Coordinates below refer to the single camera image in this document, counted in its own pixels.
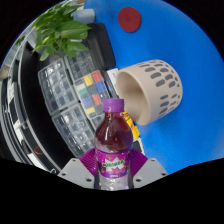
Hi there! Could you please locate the black box with white label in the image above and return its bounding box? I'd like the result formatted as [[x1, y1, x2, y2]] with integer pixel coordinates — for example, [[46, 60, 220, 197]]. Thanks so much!
[[103, 67, 121, 99]]

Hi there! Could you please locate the potted green plant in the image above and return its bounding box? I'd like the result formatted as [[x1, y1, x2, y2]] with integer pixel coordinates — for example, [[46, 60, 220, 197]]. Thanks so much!
[[31, 0, 93, 63]]

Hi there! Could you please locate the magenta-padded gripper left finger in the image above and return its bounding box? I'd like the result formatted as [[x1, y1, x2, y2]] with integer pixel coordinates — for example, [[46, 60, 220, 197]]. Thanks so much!
[[56, 147, 100, 190]]

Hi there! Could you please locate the clear bottle with purple cap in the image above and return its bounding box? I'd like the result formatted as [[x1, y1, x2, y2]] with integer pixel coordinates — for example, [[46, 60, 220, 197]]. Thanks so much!
[[93, 97, 134, 192]]

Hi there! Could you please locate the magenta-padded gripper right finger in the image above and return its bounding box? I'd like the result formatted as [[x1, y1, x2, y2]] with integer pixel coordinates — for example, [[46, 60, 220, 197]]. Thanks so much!
[[126, 147, 169, 190]]

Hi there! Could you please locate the flat round red coaster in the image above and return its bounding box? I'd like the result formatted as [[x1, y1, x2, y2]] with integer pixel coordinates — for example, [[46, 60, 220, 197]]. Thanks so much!
[[117, 6, 143, 34]]

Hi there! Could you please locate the beige mug with grey dashes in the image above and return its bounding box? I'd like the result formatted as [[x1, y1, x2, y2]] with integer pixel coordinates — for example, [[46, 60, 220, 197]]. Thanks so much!
[[115, 59, 184, 127]]

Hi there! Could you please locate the black flat box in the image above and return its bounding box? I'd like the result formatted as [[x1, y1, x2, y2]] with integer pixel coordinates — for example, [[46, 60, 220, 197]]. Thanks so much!
[[84, 22, 117, 72]]

